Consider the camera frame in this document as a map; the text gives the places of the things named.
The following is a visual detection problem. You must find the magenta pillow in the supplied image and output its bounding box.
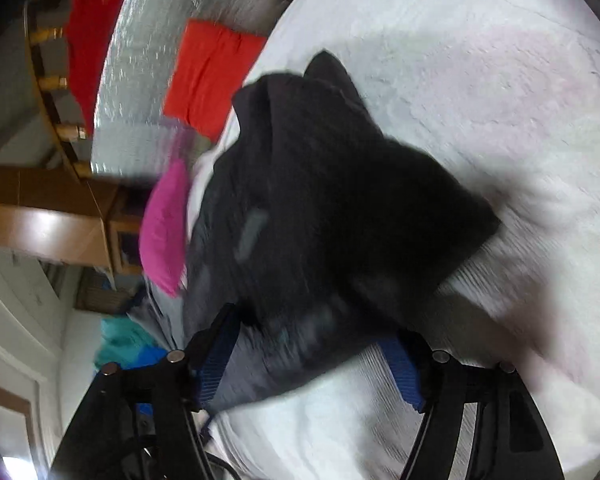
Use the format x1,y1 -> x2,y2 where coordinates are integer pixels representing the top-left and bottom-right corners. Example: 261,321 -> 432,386
138,159 -> 190,297

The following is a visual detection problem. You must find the white pink bed blanket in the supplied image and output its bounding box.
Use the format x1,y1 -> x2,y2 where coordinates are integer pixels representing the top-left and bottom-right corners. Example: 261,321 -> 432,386
184,0 -> 600,480

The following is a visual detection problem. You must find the red pillow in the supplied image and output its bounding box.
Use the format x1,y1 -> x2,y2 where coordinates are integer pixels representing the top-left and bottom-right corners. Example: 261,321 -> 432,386
162,20 -> 266,143

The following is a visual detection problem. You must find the black jacket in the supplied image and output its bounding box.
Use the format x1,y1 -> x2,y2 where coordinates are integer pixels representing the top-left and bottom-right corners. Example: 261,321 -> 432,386
183,51 -> 500,413

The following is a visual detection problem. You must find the grey folded garment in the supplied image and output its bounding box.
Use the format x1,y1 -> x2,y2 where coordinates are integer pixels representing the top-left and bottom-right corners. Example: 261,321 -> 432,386
125,275 -> 186,351

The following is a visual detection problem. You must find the blue garment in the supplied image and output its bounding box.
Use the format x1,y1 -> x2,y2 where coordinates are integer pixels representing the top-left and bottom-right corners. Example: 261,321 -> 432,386
128,347 -> 169,370

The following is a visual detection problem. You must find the teal garment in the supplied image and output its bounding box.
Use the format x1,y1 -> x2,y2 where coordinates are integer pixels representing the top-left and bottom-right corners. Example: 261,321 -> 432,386
94,315 -> 157,370

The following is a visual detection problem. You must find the red hanging cloth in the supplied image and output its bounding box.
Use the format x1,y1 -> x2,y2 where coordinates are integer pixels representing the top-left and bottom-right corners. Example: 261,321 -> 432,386
64,0 -> 124,136

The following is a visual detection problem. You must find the silver quilted headboard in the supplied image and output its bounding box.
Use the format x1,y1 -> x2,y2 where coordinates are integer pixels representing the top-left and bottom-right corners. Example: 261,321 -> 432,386
91,0 -> 288,182

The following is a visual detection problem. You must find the wooden cabinet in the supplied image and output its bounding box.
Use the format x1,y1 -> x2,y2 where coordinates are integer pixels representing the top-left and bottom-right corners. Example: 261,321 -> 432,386
0,166 -> 148,275

